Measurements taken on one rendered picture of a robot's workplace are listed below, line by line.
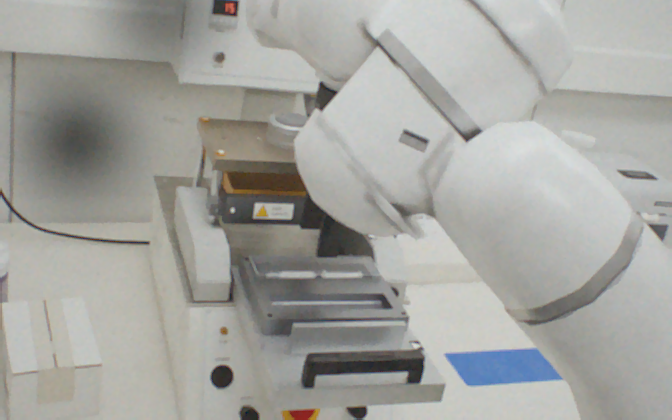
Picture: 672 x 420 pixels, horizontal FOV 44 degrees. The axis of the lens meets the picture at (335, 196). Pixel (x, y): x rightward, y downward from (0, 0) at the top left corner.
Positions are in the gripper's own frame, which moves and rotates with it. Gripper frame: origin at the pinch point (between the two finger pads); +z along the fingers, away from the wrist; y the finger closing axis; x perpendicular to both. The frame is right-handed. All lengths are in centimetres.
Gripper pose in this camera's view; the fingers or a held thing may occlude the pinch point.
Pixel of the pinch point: (321, 224)
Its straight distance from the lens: 117.2
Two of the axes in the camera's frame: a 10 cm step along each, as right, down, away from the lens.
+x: 9.4, 0.3, 3.4
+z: -1.7, 9.0, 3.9
